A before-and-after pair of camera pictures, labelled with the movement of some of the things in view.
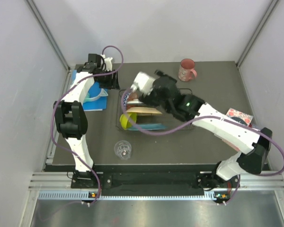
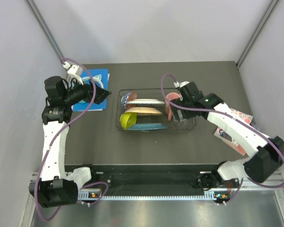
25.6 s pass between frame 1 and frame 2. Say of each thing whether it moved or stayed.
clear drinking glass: moved
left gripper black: moved
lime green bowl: stayed
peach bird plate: stayed
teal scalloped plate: stayed
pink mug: moved
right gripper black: moved
